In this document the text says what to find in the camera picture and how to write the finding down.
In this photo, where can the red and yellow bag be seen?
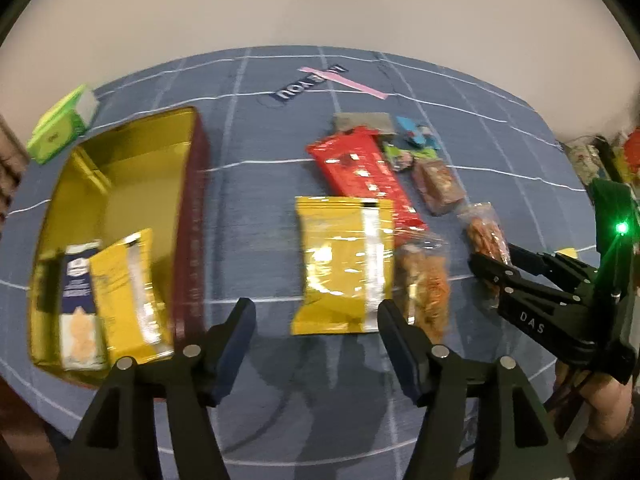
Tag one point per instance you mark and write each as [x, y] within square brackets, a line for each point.
[631, 155]

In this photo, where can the blue wrapped candy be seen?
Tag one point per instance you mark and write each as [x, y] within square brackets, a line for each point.
[417, 132]

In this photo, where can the grey sesame snack block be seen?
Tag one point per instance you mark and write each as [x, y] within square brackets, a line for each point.
[362, 122]

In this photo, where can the person's right hand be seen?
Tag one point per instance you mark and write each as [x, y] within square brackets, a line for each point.
[607, 407]

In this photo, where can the small yellow paper piece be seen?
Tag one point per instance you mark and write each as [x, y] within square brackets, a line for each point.
[566, 253]

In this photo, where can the yellow foil snack packet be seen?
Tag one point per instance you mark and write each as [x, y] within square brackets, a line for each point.
[120, 285]
[335, 260]

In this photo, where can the green wrapped candy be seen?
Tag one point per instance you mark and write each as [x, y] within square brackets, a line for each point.
[398, 156]

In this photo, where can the brown sesame snack block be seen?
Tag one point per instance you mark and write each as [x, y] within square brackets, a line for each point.
[437, 185]

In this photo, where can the maroon and gold tin box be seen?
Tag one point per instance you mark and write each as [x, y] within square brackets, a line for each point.
[135, 170]

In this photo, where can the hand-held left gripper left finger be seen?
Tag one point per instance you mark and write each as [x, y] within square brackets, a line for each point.
[235, 342]

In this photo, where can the blue checked tablecloth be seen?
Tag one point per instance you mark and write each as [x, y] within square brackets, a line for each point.
[260, 210]

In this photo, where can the red snack packet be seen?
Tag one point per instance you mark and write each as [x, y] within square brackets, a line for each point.
[360, 165]

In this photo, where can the clear packet of orange snacks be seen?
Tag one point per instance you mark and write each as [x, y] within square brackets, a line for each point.
[482, 232]
[425, 285]

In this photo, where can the blue and white snack packet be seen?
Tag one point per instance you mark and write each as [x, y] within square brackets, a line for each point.
[77, 300]

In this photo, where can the floral patterned box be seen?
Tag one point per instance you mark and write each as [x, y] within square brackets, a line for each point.
[582, 157]

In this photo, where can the green cardboard box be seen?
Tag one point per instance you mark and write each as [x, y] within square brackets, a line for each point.
[57, 127]

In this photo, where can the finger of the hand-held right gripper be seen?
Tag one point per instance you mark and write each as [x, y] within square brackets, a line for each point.
[545, 262]
[530, 310]

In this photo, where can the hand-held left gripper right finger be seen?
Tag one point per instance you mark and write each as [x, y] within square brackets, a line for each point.
[400, 352]

